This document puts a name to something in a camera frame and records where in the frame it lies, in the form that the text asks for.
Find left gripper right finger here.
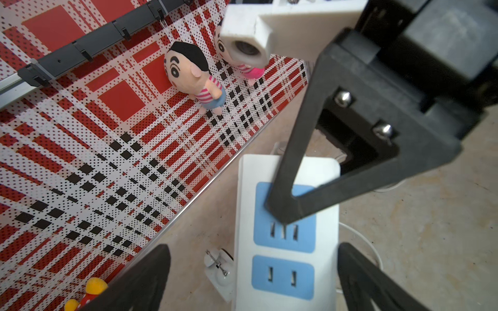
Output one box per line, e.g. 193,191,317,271
337,242,427,311

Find plush doll blue shorts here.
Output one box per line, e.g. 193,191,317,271
163,41,226,116

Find plush doll pink shorts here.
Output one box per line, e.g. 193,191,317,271
214,19,265,86

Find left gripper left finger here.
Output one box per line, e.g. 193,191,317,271
82,244,171,311

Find red yellow plush toy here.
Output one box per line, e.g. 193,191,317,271
64,277,108,311

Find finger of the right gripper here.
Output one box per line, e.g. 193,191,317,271
265,29,463,224

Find black hook rail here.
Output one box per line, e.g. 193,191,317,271
17,1,193,87

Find small white alarm clock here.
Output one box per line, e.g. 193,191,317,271
204,248,236,303

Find white power strip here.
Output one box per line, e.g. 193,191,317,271
232,154,339,310

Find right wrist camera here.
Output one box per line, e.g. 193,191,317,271
220,1,367,68

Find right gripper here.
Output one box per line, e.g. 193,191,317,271
355,1,497,138

